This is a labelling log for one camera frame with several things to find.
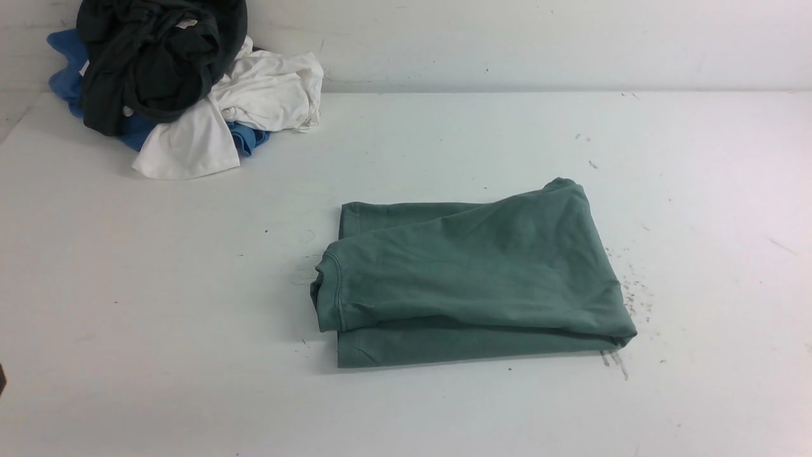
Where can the green long-sleeved shirt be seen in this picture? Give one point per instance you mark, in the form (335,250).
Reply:
(418,283)

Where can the white crumpled garment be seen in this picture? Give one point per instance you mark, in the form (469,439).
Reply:
(262,91)

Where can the blue crumpled garment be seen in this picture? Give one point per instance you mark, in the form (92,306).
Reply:
(67,85)

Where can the dark green crumpled garment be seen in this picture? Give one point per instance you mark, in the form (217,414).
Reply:
(156,58)

